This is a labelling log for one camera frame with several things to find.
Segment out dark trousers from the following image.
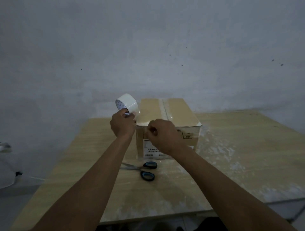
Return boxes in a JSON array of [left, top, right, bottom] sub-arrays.
[[95, 216, 229, 231]]

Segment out person's right hand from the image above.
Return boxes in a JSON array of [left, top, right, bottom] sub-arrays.
[[146, 118, 189, 159]]

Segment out black handled scissors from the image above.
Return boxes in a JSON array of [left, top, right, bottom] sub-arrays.
[[120, 161, 159, 182]]

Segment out white floor cable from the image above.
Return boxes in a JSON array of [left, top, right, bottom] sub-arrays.
[[0, 155, 46, 190]]

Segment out brown cardboard box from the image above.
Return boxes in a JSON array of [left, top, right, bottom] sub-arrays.
[[135, 98, 203, 160]]

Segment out person's right forearm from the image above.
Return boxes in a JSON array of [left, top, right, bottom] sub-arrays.
[[175, 148, 297, 231]]

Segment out person's left hand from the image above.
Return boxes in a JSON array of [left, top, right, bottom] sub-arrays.
[[109, 108, 137, 138]]

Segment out person's left forearm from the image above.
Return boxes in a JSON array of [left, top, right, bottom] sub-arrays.
[[31, 134, 134, 231]]

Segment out clear tape roll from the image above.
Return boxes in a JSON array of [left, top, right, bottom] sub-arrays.
[[115, 93, 141, 119]]

